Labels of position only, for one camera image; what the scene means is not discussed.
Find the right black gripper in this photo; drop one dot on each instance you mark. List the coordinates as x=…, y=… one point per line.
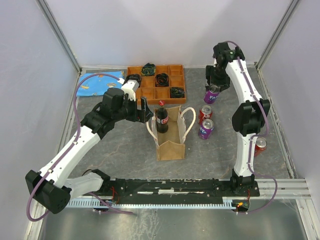
x=222, y=84

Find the wooden compartment tray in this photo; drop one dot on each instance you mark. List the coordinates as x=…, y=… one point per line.
x=154, y=94

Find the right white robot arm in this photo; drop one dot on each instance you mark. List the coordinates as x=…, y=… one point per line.
x=230, y=69

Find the red cola can right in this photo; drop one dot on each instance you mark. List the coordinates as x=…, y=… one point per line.
x=260, y=146

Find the red cola can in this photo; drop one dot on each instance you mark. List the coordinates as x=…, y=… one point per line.
x=205, y=112
x=260, y=146

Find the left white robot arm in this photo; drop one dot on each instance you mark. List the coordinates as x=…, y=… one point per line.
x=51, y=185

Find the white slotted cable duct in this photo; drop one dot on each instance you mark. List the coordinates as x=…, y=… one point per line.
x=92, y=202

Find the rolled dark belt centre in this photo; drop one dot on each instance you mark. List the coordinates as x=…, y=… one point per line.
x=162, y=80

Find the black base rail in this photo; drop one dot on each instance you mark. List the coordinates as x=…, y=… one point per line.
x=173, y=191

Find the red cola can middle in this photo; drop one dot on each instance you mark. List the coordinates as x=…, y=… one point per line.
x=205, y=112

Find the blue patterned cloth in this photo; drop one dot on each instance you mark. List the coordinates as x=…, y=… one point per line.
x=97, y=86

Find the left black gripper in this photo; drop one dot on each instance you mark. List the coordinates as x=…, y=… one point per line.
x=136, y=115

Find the glass cola bottle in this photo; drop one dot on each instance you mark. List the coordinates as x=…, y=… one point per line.
x=162, y=118

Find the rolled dark belt top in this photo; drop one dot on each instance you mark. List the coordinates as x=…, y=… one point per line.
x=148, y=70

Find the rolled dark belt left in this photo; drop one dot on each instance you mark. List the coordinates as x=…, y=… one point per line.
x=134, y=77

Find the burlap canvas watermelon bag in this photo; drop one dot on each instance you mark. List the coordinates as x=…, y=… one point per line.
x=171, y=146

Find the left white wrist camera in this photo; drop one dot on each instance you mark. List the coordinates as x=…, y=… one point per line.
x=129, y=88

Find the purple fanta can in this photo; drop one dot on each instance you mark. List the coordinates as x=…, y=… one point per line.
x=206, y=128
x=210, y=97

